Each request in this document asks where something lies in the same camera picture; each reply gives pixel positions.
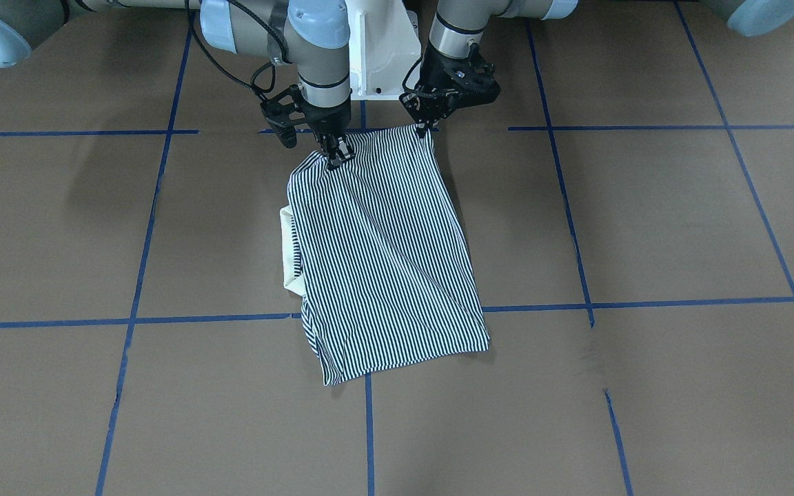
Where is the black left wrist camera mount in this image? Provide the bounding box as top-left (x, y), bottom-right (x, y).
top-left (459, 57), bottom-right (501, 109)

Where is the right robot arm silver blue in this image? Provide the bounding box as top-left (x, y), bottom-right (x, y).
top-left (0, 1), bottom-right (355, 169)

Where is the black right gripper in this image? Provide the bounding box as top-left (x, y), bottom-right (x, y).
top-left (305, 103), bottom-right (356, 172)

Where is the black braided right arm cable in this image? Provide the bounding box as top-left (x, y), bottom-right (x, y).
top-left (185, 0), bottom-right (287, 104)

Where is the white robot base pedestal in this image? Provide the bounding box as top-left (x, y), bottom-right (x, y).
top-left (346, 1), bottom-right (422, 101)

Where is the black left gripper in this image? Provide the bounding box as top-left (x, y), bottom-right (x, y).
top-left (400, 45), bottom-right (481, 138)

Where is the navy white striped polo shirt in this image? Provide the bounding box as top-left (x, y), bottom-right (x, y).
top-left (281, 125), bottom-right (489, 386)

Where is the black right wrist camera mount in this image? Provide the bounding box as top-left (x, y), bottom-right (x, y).
top-left (256, 84), bottom-right (307, 149)

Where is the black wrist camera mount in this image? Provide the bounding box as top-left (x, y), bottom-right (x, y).
top-left (256, 84), bottom-right (307, 149)
top-left (459, 57), bottom-right (501, 109)

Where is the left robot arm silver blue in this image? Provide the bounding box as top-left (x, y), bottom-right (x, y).
top-left (399, 1), bottom-right (794, 138)

